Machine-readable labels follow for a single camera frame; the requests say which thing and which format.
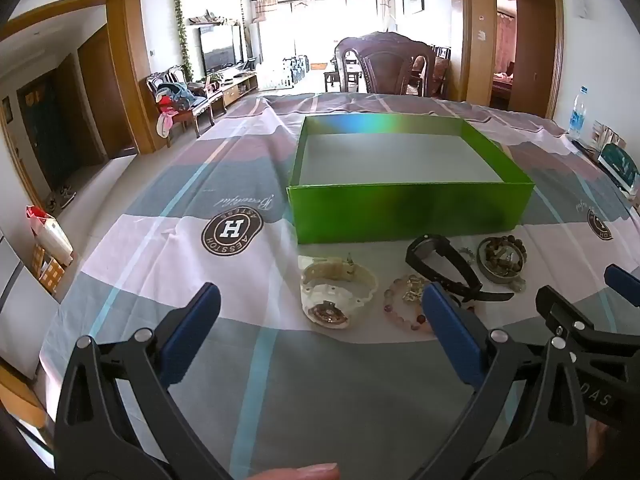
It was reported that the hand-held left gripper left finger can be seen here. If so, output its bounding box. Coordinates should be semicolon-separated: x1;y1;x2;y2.
54;282;236;480

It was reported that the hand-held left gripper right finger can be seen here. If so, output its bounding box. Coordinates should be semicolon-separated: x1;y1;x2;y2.
420;282;601;480

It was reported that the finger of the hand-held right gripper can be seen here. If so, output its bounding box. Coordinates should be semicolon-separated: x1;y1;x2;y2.
535;285;640;362
604;264;640;308

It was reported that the black wrist watch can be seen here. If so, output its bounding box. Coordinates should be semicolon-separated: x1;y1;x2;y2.
405;233;515;303

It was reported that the pink bead bracelet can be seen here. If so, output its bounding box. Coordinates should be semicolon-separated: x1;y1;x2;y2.
384;274;436;336

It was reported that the brown bead bracelet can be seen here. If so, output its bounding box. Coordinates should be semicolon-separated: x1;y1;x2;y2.
477;234;528;281

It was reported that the white wrist watch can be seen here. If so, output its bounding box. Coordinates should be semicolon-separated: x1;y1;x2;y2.
298;254;379;331

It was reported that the green cardboard box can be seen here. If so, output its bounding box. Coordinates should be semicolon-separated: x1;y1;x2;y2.
286;114;536;245

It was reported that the person's right hand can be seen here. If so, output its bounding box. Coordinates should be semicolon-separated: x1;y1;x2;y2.
587;420;628;466

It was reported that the person's left hand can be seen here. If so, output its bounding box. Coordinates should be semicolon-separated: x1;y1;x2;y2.
250;462;342;480

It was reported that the checked printed tablecloth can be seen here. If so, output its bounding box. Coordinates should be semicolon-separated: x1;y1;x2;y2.
39;91;640;480

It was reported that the green tin box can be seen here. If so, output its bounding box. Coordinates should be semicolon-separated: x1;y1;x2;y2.
597;142;640;192

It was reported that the red and white bag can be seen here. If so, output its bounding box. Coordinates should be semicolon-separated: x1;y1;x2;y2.
26;205;74;266

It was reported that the clear water bottle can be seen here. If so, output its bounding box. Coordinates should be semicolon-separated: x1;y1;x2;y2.
568;86;589;140

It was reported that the pair of shoes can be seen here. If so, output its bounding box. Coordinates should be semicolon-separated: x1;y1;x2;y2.
46;185;77;211

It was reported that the wooden armchair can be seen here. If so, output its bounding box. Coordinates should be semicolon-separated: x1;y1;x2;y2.
146;66;223;148

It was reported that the pile of clothes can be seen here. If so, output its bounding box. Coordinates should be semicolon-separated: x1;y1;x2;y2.
152;80;195;138

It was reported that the wooden television cabinet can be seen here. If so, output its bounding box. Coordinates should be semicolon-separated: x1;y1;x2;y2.
212;72;259;108

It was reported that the dark entrance door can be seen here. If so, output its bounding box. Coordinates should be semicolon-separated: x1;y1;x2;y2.
17;72;78;196

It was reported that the carved dark wooden chair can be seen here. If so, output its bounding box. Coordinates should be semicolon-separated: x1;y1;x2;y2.
334;31;437;97

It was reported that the flat screen television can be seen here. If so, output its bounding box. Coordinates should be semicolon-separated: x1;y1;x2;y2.
199;25;236;72

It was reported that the green ivy garland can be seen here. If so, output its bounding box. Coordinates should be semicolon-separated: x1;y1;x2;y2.
172;0;195;83

